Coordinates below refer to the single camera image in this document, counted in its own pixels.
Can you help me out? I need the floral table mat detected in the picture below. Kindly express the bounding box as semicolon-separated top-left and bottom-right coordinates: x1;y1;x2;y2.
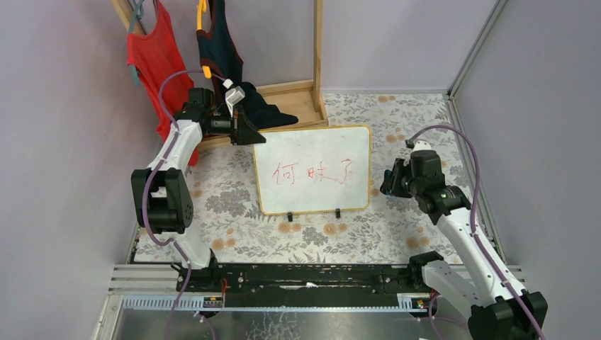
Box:
133;93;499;265

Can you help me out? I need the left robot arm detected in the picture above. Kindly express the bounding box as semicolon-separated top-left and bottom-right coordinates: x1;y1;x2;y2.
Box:
131;86;266;270

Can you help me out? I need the teal clothes hanger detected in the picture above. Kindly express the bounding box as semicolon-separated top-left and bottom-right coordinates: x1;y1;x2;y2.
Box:
127;0;145;86

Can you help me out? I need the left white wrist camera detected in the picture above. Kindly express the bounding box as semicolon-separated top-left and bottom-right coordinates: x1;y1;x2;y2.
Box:
225;86;245;116

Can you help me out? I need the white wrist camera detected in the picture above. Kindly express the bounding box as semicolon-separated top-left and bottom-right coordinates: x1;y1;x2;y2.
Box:
225;86;245;116
412;140;432;153

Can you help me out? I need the whiteboard with yellow frame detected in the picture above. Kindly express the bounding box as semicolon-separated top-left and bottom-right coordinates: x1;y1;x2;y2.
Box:
253;125;372;215

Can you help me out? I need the navy tank top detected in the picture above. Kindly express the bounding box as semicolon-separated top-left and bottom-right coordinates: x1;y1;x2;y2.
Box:
199;1;298;130

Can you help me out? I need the aluminium frame post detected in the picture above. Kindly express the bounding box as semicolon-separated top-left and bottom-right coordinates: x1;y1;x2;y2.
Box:
447;0;509;100

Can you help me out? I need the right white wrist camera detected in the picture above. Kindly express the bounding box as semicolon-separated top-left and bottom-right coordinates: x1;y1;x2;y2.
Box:
412;140;432;153

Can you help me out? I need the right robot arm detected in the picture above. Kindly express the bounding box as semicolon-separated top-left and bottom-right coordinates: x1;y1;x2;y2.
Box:
380;149;548;339

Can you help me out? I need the red mesh tank top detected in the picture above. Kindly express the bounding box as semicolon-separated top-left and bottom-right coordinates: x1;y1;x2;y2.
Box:
135;1;194;141

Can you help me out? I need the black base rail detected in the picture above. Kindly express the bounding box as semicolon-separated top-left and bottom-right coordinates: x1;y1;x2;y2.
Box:
172;263;433;309

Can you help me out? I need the yellow clothes hanger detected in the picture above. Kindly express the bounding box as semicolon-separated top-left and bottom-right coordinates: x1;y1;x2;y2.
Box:
196;0;212;79

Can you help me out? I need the wooden clothes rack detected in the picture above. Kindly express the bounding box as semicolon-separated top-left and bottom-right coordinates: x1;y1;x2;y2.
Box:
111;0;329;151

